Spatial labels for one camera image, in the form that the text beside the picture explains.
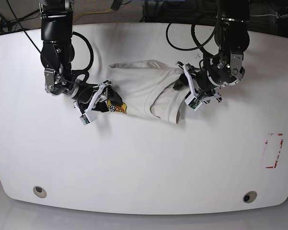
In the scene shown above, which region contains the yellow cable on floor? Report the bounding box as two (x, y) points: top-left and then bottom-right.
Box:
(73, 8), (111, 24)

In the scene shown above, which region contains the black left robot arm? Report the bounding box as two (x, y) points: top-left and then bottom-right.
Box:
(173, 0), (250, 110)

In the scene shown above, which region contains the table cable grommet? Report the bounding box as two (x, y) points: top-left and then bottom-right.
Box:
(243, 191), (257, 204)
(33, 186), (47, 198)

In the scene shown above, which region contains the black cable loop right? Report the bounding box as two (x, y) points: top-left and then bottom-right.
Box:
(165, 21), (219, 52)

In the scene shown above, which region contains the black tripod stand left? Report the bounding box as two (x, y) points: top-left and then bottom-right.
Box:
(0, 0), (40, 35)

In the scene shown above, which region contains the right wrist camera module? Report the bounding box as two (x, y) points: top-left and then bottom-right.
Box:
(80, 111), (97, 126)

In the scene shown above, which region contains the red tape rectangle marking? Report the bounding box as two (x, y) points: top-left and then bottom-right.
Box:
(261, 133), (284, 169)

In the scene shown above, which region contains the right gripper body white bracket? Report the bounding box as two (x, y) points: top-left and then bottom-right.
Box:
(71, 80), (112, 116)

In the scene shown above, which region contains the black cable loop left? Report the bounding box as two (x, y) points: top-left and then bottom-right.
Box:
(71, 31), (95, 80)

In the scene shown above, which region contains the white printed T-shirt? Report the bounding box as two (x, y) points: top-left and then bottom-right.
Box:
(106, 60), (190, 124)

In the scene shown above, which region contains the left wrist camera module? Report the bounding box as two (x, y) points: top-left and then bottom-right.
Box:
(184, 94), (203, 112)

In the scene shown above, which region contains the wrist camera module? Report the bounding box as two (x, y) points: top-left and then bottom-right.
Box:
(80, 111), (97, 126)
(184, 94), (203, 112)

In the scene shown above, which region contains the right table cable grommet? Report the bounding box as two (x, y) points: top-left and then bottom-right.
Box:
(243, 191), (257, 204)

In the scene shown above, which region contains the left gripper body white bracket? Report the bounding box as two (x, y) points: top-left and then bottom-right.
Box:
(176, 61), (222, 104)

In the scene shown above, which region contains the black cable loop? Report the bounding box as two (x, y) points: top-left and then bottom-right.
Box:
(71, 31), (95, 80)
(165, 21), (219, 52)

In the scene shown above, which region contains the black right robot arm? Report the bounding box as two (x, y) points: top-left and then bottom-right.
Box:
(39, 0), (123, 116)

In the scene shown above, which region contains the left table cable grommet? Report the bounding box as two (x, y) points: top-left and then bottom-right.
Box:
(33, 186), (47, 198)

